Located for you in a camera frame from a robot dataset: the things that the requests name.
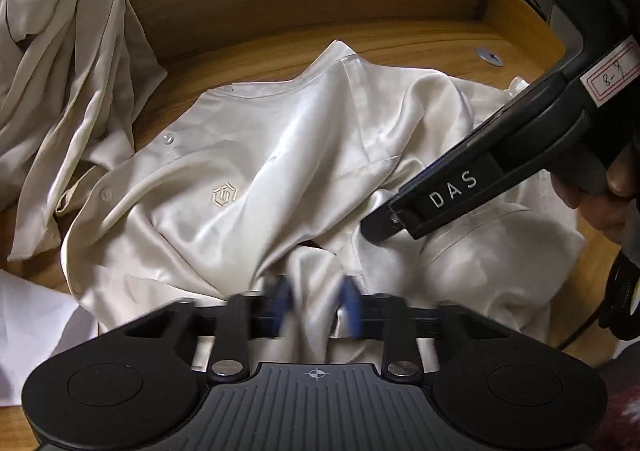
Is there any beige satin shirt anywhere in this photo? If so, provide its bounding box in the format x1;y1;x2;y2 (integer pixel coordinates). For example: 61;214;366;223
62;42;584;364

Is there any right human hand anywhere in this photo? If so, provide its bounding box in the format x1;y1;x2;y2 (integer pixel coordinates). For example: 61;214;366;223
551;148;636;245

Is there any white garment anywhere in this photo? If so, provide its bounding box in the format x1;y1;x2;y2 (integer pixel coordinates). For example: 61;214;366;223
0;271;98;407

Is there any beige garment pile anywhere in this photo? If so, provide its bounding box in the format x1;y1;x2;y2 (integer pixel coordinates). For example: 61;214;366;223
1;0;166;261

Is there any grey desk cable grommet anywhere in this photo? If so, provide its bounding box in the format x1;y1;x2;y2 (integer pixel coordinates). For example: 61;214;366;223
474;47;504;68

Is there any black cable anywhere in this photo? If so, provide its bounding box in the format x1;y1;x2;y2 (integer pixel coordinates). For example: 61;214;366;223
554;247;640;351

